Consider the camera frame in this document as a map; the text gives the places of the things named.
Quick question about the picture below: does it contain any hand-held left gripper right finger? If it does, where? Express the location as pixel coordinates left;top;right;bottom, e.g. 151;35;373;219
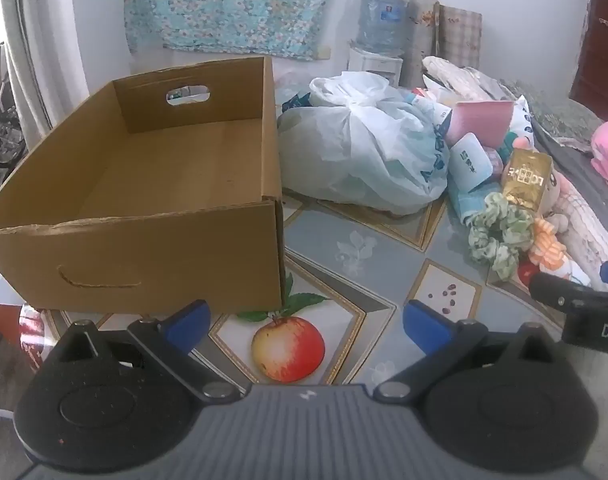
373;300;567;403

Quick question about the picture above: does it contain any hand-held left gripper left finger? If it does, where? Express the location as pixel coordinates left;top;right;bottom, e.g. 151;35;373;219
44;300;252;403

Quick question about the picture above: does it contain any orange plush toy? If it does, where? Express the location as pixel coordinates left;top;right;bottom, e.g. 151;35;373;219
526;220;572;281

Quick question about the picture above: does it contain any brown cardboard box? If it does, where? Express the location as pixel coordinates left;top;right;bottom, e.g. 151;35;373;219
0;56;287;313

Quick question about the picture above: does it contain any green scrunchie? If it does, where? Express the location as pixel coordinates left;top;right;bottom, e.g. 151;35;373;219
468;192;535;281

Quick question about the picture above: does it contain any gold foil packet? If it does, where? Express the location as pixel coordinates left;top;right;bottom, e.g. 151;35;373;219
500;148;554;211

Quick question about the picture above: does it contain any white tissue packet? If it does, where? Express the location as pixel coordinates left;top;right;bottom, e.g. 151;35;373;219
449;132;491;193

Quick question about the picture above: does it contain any pink pack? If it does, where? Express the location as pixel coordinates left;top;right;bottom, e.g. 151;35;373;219
445;101;515;147

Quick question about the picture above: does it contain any white plastic bag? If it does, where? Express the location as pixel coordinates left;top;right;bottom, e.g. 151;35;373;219
276;71;452;216

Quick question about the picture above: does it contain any grey garment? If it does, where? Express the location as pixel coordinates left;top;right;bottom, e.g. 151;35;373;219
529;115;608;261

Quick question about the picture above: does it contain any red white stool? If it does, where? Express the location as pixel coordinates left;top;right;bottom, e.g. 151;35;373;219
0;301;47;372

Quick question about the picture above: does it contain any green patterned cloth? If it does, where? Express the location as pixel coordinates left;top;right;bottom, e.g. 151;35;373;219
499;77;605;151

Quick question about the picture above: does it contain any brown wooden door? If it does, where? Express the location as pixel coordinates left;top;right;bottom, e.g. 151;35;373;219
569;0;608;121

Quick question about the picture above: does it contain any checked rolled mat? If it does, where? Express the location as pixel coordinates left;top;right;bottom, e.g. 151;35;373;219
436;4;483;71

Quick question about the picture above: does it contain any floral rolled mat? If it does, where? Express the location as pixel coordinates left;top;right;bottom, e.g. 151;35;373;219
401;0;441;88

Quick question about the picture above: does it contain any white curtain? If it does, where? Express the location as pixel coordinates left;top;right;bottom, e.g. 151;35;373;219
0;0;90;151

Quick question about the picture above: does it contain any blue floral wall cloth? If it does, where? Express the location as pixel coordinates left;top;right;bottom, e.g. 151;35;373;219
123;0;350;61

